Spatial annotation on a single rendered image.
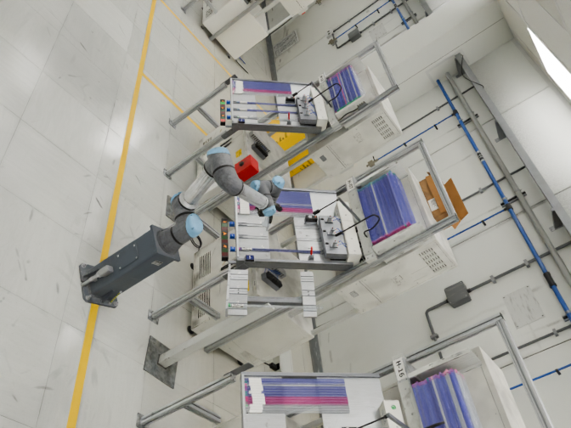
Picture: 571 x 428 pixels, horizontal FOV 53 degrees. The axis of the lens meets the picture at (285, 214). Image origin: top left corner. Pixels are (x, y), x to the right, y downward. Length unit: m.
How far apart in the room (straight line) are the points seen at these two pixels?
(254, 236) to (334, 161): 1.48
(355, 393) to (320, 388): 0.18
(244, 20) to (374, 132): 3.42
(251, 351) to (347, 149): 1.81
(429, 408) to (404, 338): 2.15
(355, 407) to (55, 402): 1.44
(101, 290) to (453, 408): 1.96
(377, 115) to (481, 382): 2.39
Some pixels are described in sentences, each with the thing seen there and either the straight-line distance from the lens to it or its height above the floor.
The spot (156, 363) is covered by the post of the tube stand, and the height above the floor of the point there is 0.01.
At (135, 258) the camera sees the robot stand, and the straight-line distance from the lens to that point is 3.25.
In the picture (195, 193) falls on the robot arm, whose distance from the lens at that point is 3.07.
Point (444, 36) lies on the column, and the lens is 6.47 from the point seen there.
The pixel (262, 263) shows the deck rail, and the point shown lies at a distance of 3.44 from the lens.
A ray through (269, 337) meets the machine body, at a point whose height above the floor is 0.39.
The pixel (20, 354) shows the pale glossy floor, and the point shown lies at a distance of 3.04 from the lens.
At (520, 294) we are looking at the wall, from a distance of 4.73.
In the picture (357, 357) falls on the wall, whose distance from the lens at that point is 5.11.
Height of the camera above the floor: 2.25
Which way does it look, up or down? 20 degrees down
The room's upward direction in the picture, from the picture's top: 59 degrees clockwise
